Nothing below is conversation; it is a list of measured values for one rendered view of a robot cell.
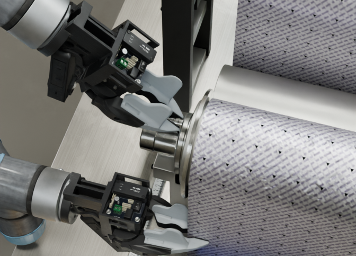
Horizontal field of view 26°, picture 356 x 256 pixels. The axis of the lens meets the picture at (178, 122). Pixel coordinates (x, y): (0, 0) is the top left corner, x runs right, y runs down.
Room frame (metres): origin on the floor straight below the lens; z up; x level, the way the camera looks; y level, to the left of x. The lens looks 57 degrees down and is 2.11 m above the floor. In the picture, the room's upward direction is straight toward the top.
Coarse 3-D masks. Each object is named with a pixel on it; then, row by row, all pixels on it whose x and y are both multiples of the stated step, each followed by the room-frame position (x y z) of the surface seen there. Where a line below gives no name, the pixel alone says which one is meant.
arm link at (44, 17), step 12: (36, 0) 0.59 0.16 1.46; (48, 0) 0.60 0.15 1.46; (60, 0) 0.60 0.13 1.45; (36, 12) 0.58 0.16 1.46; (48, 12) 0.58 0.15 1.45; (60, 12) 0.59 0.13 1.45; (24, 24) 0.57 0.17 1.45; (36, 24) 0.57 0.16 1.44; (48, 24) 0.57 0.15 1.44; (60, 24) 0.58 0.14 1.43; (24, 36) 0.57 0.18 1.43; (36, 36) 0.57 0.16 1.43; (48, 36) 0.57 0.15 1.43; (36, 48) 0.57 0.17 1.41
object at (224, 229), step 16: (192, 208) 0.47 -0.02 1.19; (208, 208) 0.46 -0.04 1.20; (192, 224) 0.47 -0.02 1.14; (208, 224) 0.46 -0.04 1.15; (224, 224) 0.46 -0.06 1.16; (240, 224) 0.45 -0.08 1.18; (256, 224) 0.45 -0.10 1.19; (272, 224) 0.44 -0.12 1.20; (208, 240) 0.46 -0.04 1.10; (224, 240) 0.46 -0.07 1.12; (240, 240) 0.45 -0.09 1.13; (256, 240) 0.44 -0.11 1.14; (272, 240) 0.44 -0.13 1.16; (288, 240) 0.43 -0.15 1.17; (304, 240) 0.43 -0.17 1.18; (320, 240) 0.42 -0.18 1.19; (336, 240) 0.42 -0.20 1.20
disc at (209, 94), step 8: (208, 96) 0.57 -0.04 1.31; (200, 104) 0.55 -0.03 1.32; (200, 112) 0.53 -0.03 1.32; (200, 120) 0.53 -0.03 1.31; (192, 128) 0.51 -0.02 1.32; (192, 136) 0.50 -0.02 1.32; (192, 144) 0.50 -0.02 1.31; (184, 168) 0.47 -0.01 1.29; (184, 176) 0.47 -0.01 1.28; (184, 184) 0.46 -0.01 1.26; (184, 192) 0.46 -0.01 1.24
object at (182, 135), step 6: (186, 114) 0.56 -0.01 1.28; (192, 114) 0.56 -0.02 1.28; (186, 120) 0.55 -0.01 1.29; (186, 126) 0.54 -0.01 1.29; (180, 132) 0.53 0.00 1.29; (186, 132) 0.53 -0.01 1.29; (180, 138) 0.52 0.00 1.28; (180, 144) 0.51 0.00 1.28; (180, 150) 0.51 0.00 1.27; (174, 156) 0.51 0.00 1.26; (180, 156) 0.50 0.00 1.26; (174, 162) 0.50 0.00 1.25; (180, 162) 0.50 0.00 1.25
